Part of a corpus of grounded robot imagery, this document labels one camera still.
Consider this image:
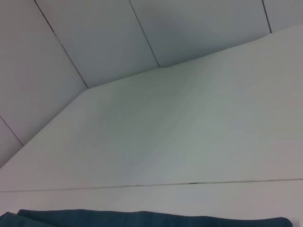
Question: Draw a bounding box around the teal blue shirt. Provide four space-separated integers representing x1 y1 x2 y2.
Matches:
0 208 293 227

